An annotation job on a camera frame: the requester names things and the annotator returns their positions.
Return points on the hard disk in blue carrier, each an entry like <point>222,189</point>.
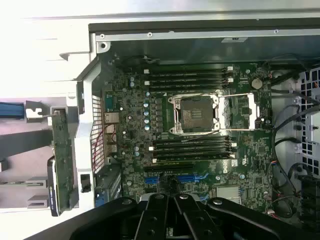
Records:
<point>10,110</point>

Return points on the metal socket cover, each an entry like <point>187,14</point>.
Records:
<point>252,112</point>

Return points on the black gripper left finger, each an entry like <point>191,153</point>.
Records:
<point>152,217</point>

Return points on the coin cell battery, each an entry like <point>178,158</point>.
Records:
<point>257,84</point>

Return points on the CPU socket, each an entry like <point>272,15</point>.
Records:
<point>195,113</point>

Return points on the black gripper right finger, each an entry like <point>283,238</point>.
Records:
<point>197,220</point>

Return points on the installed RAM stick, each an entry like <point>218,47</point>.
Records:
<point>195,141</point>

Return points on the open dark PC case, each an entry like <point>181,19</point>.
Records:
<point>85,125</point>

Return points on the blue expansion slot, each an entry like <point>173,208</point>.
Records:
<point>187,178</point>

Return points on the green motherboard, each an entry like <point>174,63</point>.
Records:
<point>140,120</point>

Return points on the black fan shroud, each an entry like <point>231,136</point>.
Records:
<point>311,195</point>

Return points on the grey parts rack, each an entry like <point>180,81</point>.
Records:
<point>32,142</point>

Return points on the silver chipset heatsink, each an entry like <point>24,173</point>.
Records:
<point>228,194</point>

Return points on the white latch RAM slot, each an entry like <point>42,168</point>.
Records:
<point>195,157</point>
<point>195,147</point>
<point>187,70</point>
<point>187,82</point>

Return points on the black expansion slot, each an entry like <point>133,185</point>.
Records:
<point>170,168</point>

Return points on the black latch RAM slot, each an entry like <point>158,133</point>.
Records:
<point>195,152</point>
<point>187,87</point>
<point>187,75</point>

